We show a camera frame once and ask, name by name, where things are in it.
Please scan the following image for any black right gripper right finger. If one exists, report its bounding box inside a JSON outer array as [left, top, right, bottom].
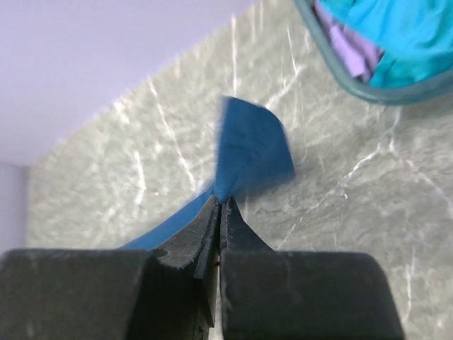
[[220, 198, 404, 339]]

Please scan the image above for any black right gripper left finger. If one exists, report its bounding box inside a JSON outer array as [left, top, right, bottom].
[[1, 197, 221, 339]]

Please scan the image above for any dark blue printed t-shirt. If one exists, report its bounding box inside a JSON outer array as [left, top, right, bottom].
[[122, 96, 295, 250]]

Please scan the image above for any lavender t-shirt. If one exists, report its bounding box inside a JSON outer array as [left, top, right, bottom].
[[313, 1, 384, 83]]

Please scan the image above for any teal plastic laundry basket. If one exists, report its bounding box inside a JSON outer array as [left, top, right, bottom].
[[294, 0, 452, 106]]

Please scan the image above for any turquoise t-shirt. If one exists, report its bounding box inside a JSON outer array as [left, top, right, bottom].
[[321, 0, 452, 88]]

